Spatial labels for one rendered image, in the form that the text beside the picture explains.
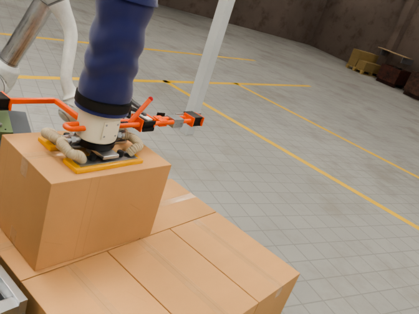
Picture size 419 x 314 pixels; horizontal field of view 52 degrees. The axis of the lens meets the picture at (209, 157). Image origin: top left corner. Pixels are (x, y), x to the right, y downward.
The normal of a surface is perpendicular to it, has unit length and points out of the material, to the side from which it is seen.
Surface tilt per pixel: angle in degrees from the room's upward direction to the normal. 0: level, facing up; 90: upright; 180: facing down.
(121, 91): 91
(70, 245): 90
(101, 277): 0
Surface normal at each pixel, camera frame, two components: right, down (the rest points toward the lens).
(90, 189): 0.70, 0.47
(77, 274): 0.29, -0.88
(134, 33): 0.70, 0.29
